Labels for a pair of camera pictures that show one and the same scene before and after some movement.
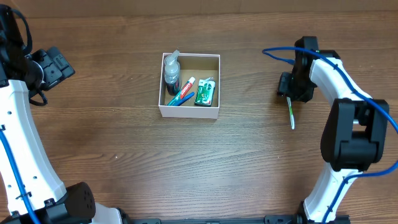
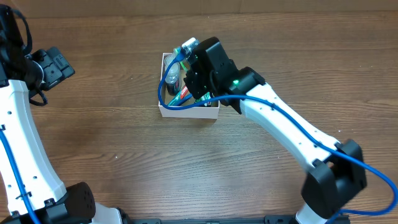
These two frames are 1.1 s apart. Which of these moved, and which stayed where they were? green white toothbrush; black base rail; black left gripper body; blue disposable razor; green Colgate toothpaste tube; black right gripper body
Moved: green white toothbrush; black right gripper body
Stayed: blue disposable razor; green Colgate toothpaste tube; black left gripper body; black base rail
